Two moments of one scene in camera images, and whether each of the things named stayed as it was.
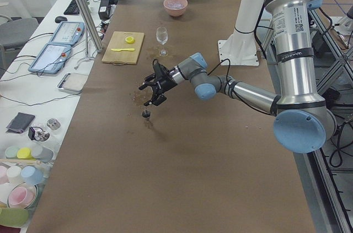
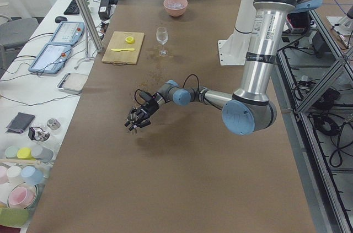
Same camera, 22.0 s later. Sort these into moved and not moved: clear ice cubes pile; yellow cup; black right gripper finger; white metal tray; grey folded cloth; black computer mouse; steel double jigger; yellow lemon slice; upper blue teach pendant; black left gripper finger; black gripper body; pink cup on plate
Moved: black gripper body; black left gripper finger; steel double jigger; black right gripper finger
Not moved: white metal tray; black computer mouse; clear ice cubes pile; grey folded cloth; yellow lemon slice; yellow cup; upper blue teach pendant; pink cup on plate
